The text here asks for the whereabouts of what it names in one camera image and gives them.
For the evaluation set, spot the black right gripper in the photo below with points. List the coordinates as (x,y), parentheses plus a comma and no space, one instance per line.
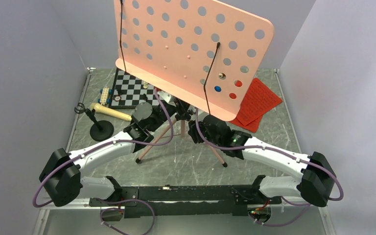
(193,132)

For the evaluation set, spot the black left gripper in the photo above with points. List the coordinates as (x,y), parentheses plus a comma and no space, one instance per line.
(176,108)

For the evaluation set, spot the black microphone stand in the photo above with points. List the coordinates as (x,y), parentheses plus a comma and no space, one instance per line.
(100,130)

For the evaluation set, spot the gold microphone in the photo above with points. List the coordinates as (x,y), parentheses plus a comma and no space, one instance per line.
(110,112)

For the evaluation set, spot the red sheet music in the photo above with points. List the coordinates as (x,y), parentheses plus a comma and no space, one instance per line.
(250,111)
(268,98)

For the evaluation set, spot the pink music stand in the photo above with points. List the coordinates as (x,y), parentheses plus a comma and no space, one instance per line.
(187,47)

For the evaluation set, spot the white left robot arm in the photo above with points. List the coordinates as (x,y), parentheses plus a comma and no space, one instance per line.
(65,176)

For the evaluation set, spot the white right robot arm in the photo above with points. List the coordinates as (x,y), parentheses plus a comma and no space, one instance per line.
(309,177)

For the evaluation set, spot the black white chessboard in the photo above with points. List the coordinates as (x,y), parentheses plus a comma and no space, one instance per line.
(132,88)

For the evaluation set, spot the blue toy block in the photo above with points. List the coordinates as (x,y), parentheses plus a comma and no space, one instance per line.
(217,88)

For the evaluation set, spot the white blue toy brick car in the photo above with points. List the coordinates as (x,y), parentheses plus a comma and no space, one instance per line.
(105,96)

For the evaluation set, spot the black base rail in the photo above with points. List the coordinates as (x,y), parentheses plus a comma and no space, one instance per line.
(236,200)

